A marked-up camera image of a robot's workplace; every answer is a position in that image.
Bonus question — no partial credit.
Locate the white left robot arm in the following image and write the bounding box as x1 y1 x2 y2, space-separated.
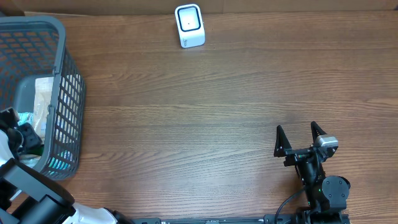
1 108 132 224

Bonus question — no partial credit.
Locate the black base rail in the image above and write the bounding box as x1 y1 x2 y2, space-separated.
131 214 351 224

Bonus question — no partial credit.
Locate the grey plastic mesh basket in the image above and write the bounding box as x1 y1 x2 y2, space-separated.
1 16 86 180

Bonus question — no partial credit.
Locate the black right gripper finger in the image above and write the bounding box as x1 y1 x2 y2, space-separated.
310 121 326 145
275 125 292 150

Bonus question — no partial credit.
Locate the teal tissue packet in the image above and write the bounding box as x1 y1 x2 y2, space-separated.
17 112 34 126

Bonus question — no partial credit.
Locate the green lid jar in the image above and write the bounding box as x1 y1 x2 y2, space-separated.
28 145 44 156

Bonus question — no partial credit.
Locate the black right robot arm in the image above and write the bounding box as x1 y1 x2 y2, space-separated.
266 121 351 224

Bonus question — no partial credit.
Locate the beige plastic pouch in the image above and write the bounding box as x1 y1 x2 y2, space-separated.
32 77 53 139

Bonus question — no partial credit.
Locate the white barcode scanner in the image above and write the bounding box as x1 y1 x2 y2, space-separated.
175 4 206 49

